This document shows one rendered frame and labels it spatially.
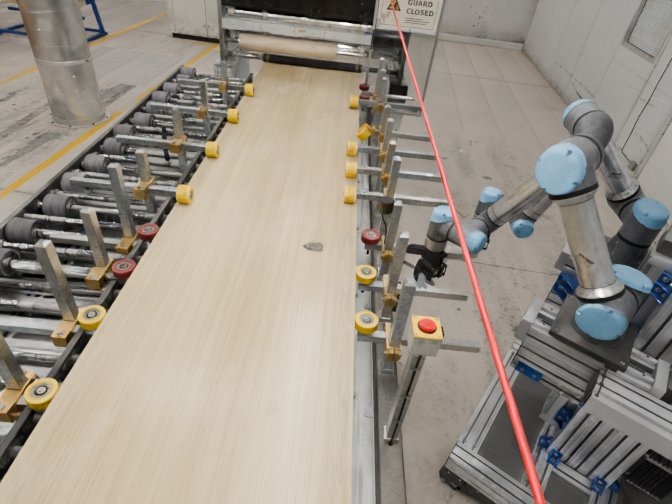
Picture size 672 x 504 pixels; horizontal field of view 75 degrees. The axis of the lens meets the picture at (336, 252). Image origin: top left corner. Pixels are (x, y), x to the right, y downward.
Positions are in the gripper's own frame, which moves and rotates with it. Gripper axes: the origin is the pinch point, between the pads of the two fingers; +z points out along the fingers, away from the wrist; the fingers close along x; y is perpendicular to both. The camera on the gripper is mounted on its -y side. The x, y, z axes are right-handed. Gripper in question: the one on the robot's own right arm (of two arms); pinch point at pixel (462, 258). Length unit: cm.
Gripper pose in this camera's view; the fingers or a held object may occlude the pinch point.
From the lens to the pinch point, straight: 202.5
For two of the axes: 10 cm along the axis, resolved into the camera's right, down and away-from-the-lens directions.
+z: -1.0, 7.8, 6.2
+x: 0.5, -6.2, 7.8
